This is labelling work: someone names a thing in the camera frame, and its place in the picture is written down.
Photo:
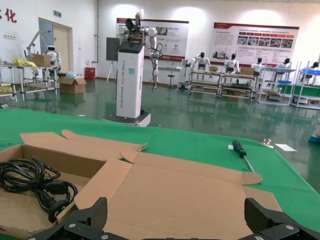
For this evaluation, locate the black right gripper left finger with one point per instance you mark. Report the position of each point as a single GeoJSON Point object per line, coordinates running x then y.
{"type": "Point", "coordinates": [96, 212]}

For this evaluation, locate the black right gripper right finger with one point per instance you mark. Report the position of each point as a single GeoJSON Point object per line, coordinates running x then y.
{"type": "Point", "coordinates": [260, 217]}

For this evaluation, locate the open cardboard shipping box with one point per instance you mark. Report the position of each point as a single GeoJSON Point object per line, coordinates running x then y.
{"type": "Point", "coordinates": [71, 86]}

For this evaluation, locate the small brown cardboard box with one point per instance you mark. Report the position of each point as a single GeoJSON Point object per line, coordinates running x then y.
{"type": "Point", "coordinates": [247, 71]}
{"type": "Point", "coordinates": [214, 68]}

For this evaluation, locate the white paper sheet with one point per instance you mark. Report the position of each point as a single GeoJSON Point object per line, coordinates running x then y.
{"type": "Point", "coordinates": [286, 147]}

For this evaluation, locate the metal cloth clip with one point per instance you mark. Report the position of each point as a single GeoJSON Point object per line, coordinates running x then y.
{"type": "Point", "coordinates": [267, 142]}

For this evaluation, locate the small white paper tag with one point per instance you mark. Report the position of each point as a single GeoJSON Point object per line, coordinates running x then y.
{"type": "Point", "coordinates": [230, 148]}

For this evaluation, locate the blue shoe cover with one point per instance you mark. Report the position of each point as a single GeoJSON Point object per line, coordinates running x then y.
{"type": "Point", "coordinates": [315, 140]}

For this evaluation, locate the green table cloth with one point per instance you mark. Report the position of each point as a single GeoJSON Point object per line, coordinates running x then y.
{"type": "Point", "coordinates": [187, 142]}

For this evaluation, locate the blue plastic bin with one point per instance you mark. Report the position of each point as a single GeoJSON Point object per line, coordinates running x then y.
{"type": "Point", "coordinates": [284, 81]}
{"type": "Point", "coordinates": [311, 71]}

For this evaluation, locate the red bin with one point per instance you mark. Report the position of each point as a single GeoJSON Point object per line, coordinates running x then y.
{"type": "Point", "coordinates": [90, 73]}

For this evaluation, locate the tall white shelf rack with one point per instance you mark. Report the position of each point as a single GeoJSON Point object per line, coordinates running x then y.
{"type": "Point", "coordinates": [280, 69]}
{"type": "Point", "coordinates": [307, 86]}

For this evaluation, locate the light blue plastic bag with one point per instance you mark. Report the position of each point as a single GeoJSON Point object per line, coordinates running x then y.
{"type": "Point", "coordinates": [70, 74]}

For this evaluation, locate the low white pipe rack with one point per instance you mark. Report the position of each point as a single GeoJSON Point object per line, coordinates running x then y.
{"type": "Point", "coordinates": [237, 75]}
{"type": "Point", "coordinates": [205, 72]}

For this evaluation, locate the white black humanoid robot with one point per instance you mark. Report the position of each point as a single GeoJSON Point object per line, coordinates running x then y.
{"type": "Point", "coordinates": [283, 65]}
{"type": "Point", "coordinates": [315, 65]}
{"type": "Point", "coordinates": [258, 66]}
{"type": "Point", "coordinates": [232, 63]}
{"type": "Point", "coordinates": [201, 61]}

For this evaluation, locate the black stool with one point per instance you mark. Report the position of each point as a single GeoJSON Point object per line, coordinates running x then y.
{"type": "Point", "coordinates": [171, 75]}

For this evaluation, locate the white desk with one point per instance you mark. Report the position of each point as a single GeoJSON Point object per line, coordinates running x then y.
{"type": "Point", "coordinates": [176, 68]}

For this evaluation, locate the black screen on white stand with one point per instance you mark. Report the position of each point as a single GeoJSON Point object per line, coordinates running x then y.
{"type": "Point", "coordinates": [112, 48]}

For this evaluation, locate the small white round-head robot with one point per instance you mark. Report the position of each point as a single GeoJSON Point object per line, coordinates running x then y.
{"type": "Point", "coordinates": [52, 53]}

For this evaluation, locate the yellow material pile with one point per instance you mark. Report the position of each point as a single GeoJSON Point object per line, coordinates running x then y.
{"type": "Point", "coordinates": [23, 62]}

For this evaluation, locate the red and white info board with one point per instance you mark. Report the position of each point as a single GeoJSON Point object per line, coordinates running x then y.
{"type": "Point", "coordinates": [175, 37]}
{"type": "Point", "coordinates": [225, 37]}

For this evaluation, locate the green exit sign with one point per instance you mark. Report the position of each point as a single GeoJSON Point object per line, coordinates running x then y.
{"type": "Point", "coordinates": [57, 13]}

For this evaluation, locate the white pipe frame rack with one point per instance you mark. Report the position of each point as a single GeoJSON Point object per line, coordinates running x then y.
{"type": "Point", "coordinates": [22, 85]}

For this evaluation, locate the beige door with frame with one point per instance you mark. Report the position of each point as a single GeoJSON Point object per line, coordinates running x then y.
{"type": "Point", "coordinates": [62, 47]}

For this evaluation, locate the white wall pipe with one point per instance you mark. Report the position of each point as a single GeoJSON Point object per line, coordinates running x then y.
{"type": "Point", "coordinates": [97, 30]}

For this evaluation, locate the white wall switch panel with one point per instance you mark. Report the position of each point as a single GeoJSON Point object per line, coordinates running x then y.
{"type": "Point", "coordinates": [9, 37]}

